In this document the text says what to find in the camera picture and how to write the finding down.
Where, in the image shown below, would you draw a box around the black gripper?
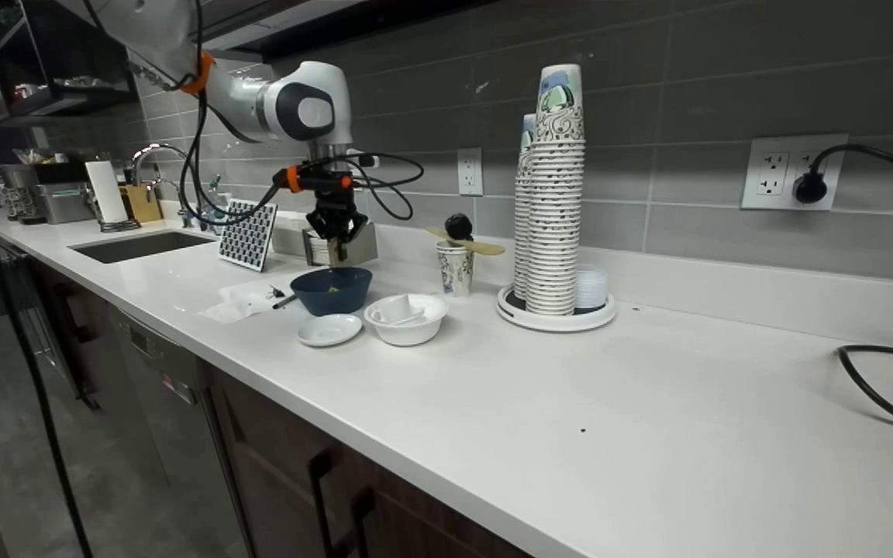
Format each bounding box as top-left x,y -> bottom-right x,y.
303,185 -> 371,264

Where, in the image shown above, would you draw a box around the dark blue bowl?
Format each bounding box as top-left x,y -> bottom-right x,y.
287,264 -> 375,320

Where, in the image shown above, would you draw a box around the small white saucer plate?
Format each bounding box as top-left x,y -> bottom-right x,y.
294,310 -> 364,350

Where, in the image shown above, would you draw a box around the white bowl with creamer cups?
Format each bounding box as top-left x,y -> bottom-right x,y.
358,290 -> 449,350

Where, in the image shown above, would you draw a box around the white box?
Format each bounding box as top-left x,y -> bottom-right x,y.
274,207 -> 317,261

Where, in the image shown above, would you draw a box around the black white patterned board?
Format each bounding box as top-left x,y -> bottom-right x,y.
216,195 -> 280,277

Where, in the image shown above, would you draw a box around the glass stir stick holder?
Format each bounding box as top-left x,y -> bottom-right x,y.
438,238 -> 477,298

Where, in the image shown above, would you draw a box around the black ball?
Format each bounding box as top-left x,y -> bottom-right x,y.
444,210 -> 473,244

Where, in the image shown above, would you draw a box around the wooden stir sticks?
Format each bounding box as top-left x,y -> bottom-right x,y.
425,225 -> 508,258

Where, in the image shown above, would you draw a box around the shorter paper cup stack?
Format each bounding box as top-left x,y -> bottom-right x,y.
510,112 -> 545,305

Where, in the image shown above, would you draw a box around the small wooden board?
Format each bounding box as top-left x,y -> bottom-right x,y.
118,182 -> 168,230

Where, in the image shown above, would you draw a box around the kitchen sink basin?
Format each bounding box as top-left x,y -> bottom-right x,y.
68,230 -> 216,267

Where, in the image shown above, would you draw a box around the round white cup tray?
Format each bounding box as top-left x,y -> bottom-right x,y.
493,283 -> 620,334

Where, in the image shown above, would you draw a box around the chrome faucet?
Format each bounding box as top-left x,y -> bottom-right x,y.
122,138 -> 185,210

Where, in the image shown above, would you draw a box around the tall paper cup stack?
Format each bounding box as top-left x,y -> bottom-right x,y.
525,63 -> 585,317

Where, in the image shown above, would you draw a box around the dark wooden cabinet door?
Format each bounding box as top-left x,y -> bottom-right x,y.
207,369 -> 350,558

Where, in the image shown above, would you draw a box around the white upright tablet board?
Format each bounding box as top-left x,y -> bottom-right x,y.
79,158 -> 133,232

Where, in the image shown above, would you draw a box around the stainless dishwasher front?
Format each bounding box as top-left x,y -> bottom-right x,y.
113,320 -> 255,558

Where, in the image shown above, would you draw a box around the grey metal box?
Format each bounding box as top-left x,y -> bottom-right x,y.
32,151 -> 96,225

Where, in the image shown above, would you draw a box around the metal container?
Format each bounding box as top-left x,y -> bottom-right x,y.
0,158 -> 45,225

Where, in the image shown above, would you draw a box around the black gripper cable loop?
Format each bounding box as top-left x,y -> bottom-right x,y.
348,151 -> 426,222

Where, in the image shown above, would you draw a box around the white wall switch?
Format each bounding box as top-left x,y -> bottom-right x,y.
456,145 -> 487,198

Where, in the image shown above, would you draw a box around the black cabinet handle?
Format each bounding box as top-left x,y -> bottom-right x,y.
308,450 -> 339,558
350,488 -> 378,558

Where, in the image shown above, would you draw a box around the dark wall shelf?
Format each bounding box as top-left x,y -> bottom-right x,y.
0,0 -> 142,130

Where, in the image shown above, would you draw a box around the white wall power outlet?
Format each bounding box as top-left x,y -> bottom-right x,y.
738,134 -> 848,214

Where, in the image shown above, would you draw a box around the black plug with cable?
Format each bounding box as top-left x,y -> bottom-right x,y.
790,138 -> 893,207

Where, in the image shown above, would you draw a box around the black cable on counter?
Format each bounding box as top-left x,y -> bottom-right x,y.
835,341 -> 893,431

